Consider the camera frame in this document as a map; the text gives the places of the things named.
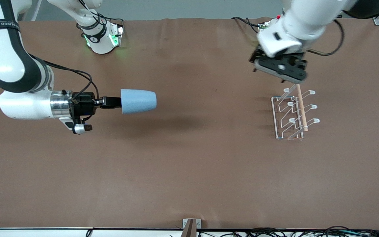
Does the black arm base cable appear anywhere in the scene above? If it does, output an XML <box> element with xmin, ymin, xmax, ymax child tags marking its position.
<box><xmin>232</xmin><ymin>16</ymin><xmax>263</xmax><ymax>33</ymax></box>
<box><xmin>74</xmin><ymin>0</ymin><xmax>125</xmax><ymax>31</ymax></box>

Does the blue plastic cup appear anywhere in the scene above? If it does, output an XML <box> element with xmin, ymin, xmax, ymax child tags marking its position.
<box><xmin>120</xmin><ymin>89</ymin><xmax>157</xmax><ymax>115</ymax></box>

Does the black right arm base cable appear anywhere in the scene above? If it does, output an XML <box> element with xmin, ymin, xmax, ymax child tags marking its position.
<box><xmin>74</xmin><ymin>0</ymin><xmax>125</xmax><ymax>31</ymax></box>

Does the metal bracket with dark pole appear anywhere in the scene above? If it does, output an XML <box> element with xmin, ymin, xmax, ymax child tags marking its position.
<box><xmin>182</xmin><ymin>218</ymin><xmax>202</xmax><ymax>237</ymax></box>

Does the white wire cup holder rack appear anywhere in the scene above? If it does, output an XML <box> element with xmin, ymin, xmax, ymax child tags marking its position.
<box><xmin>271</xmin><ymin>83</ymin><xmax>320</xmax><ymax>141</ymax></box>

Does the brown table cover sheet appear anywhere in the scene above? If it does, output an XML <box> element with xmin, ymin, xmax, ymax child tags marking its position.
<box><xmin>0</xmin><ymin>18</ymin><xmax>379</xmax><ymax>230</ymax></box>

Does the black right arm wrist cable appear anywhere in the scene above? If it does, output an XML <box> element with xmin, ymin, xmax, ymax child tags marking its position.
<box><xmin>28</xmin><ymin>54</ymin><xmax>99</xmax><ymax>99</ymax></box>

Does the black cable bundle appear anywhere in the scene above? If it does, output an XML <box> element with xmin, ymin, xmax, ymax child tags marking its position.
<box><xmin>196</xmin><ymin>225</ymin><xmax>379</xmax><ymax>237</ymax></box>

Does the black left arm base cable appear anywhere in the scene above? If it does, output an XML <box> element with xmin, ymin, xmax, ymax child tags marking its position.
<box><xmin>232</xmin><ymin>16</ymin><xmax>263</xmax><ymax>33</ymax></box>

